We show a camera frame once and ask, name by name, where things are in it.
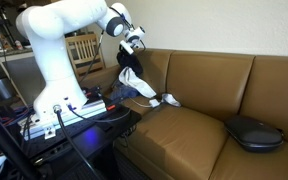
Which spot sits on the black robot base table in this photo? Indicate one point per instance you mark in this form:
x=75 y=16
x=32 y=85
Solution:
x=94 y=136

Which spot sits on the small red white bottle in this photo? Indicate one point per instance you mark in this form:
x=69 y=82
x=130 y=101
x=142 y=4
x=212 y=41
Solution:
x=18 y=45

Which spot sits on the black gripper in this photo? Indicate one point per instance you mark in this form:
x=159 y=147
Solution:
x=122 y=53

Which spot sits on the white power adapter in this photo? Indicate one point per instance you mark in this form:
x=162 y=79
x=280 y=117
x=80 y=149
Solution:
x=154 y=103

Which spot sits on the black oval hard case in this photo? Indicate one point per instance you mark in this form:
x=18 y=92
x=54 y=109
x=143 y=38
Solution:
x=254 y=133

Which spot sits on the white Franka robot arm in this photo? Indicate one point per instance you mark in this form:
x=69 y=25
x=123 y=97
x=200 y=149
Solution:
x=50 y=33

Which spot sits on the beige khaki pants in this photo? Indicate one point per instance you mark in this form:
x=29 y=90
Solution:
x=137 y=83

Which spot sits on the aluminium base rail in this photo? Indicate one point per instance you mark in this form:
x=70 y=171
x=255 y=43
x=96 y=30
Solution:
x=90 y=109

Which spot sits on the blue denim jeans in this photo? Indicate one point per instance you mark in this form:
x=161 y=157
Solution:
x=124 y=91

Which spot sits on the kitchen counter top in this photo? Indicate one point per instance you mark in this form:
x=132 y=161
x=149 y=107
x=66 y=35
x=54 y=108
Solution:
x=12 y=53

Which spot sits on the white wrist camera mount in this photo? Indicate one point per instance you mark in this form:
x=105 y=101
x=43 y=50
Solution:
x=126 y=47

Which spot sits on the dark navy garment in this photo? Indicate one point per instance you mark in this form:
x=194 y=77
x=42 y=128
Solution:
x=130 y=63

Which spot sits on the black tripod pole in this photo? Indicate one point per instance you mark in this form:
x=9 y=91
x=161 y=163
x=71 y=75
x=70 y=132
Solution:
x=4 y=143

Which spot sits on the brown leather sofa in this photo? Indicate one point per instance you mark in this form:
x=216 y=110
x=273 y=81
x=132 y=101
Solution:
x=184 y=143

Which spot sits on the white sock grey toe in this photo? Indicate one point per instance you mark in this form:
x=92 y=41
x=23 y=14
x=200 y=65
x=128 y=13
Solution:
x=171 y=99

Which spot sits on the wooden slat-back chair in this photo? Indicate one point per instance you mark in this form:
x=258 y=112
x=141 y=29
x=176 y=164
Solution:
x=84 y=50

